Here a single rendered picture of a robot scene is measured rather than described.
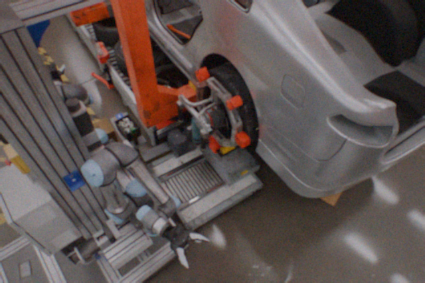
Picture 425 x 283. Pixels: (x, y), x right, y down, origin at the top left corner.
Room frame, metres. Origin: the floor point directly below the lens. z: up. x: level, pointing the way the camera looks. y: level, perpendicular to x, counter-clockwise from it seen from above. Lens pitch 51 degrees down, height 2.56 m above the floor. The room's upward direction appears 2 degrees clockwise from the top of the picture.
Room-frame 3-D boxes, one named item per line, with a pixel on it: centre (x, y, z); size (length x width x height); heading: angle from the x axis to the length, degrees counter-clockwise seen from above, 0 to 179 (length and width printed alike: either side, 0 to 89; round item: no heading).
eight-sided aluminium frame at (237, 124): (1.64, -0.03, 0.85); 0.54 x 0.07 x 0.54; 35
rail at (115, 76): (2.90, 1.25, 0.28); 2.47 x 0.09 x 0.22; 35
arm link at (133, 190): (0.86, 0.43, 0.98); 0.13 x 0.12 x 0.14; 145
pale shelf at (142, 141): (1.79, 0.77, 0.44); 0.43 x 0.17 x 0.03; 35
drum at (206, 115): (1.60, 0.03, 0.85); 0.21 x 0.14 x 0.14; 125
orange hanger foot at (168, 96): (2.05, 0.28, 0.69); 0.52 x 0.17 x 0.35; 125
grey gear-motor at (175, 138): (1.85, 0.21, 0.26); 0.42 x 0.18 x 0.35; 125
